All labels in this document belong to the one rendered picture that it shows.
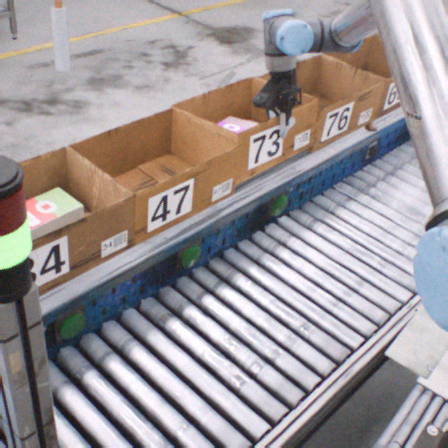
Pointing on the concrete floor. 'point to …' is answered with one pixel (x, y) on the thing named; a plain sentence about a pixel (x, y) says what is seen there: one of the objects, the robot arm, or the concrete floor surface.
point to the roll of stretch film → (60, 36)
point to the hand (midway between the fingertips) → (279, 135)
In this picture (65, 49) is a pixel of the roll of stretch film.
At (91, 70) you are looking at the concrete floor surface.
